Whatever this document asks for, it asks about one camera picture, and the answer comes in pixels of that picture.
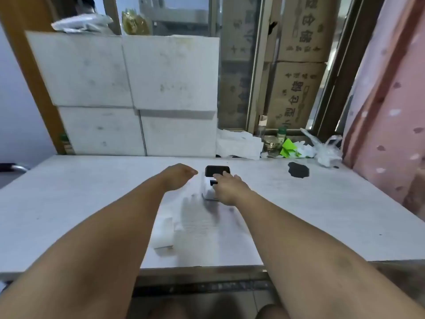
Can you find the person's right hand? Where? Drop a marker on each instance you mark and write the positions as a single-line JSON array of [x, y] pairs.
[[232, 191]]

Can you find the person's left hand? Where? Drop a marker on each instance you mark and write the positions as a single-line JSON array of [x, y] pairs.
[[177, 176]]

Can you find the person's right fingers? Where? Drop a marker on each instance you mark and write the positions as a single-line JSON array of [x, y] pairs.
[[227, 177]]

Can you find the person's left fingers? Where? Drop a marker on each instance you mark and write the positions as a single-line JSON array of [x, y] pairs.
[[191, 171]]

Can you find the small white device black top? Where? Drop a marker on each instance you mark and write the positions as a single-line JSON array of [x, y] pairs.
[[209, 182]]

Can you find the person's right forearm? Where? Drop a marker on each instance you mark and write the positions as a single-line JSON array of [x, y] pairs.
[[318, 262]]

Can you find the person's left forearm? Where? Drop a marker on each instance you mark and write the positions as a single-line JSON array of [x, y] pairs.
[[99, 242]]

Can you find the crumpled white paper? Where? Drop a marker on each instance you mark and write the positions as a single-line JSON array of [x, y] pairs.
[[239, 144]]

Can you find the large white block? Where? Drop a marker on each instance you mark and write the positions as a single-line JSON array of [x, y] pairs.
[[179, 136], [79, 69], [172, 73], [103, 131]]

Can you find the glass jar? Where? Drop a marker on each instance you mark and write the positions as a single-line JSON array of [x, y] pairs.
[[271, 146]]

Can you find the white paper sheet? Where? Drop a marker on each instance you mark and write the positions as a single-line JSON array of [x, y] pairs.
[[206, 235]]

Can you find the green folded paper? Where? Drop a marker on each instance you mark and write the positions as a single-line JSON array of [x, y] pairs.
[[288, 147]]

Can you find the small white box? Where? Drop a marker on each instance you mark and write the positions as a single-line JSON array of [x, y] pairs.
[[163, 233]]

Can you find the green capped bottle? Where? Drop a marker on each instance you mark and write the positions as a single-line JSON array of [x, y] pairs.
[[281, 135]]

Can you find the black flat patch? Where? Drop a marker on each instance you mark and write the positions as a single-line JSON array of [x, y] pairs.
[[298, 170]]

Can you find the clear crumpled plastic bag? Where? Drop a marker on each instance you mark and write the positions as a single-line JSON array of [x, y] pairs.
[[323, 149]]

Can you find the printed cardboard box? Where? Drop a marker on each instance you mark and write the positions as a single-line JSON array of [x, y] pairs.
[[308, 29], [295, 96]]

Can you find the small green packet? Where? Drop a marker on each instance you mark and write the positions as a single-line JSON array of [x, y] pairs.
[[65, 142]]

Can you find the person's right leg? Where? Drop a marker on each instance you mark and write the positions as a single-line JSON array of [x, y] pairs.
[[270, 312]]

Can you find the yellow plastic packet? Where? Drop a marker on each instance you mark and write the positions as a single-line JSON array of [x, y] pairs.
[[134, 22]]

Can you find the pink spotted curtain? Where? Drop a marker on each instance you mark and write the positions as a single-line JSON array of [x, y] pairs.
[[388, 112]]

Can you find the metal chair bar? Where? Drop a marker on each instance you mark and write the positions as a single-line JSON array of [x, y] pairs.
[[13, 167]]

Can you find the white plastic bag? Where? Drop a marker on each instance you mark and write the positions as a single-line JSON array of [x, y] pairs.
[[81, 23]]

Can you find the metal window frame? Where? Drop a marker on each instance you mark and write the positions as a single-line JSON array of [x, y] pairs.
[[262, 63]]

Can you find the brown wooden door frame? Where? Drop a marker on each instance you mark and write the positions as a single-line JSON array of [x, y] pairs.
[[30, 73]]

